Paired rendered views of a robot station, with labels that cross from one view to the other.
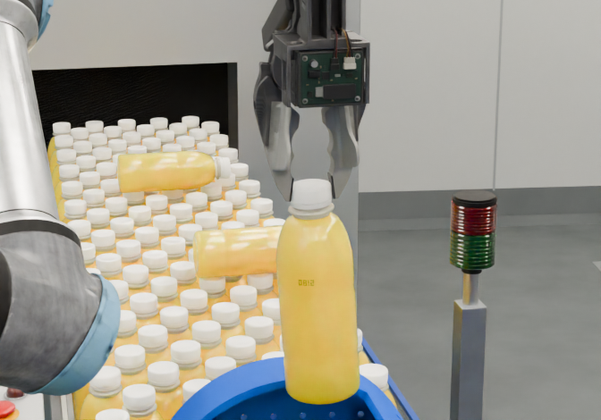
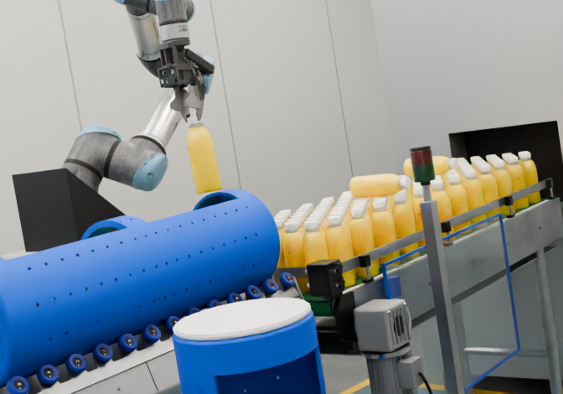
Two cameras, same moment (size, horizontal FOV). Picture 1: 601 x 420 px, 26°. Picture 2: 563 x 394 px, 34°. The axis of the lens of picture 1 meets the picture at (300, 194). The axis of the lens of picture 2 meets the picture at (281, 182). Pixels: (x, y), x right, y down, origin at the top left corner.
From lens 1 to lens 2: 2.09 m
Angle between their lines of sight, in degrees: 51
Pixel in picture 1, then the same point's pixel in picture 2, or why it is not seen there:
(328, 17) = (165, 58)
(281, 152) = (175, 105)
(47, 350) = (126, 171)
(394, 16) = not seen: outside the picture
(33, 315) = (120, 158)
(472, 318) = (425, 208)
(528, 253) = not seen: outside the picture
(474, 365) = (430, 231)
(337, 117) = (193, 92)
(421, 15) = not seen: outside the picture
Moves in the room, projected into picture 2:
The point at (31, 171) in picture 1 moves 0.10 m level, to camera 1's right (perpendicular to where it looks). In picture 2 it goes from (155, 122) to (174, 120)
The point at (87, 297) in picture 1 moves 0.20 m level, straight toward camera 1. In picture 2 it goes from (143, 157) to (86, 167)
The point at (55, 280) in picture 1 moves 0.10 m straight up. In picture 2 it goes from (133, 151) to (127, 115)
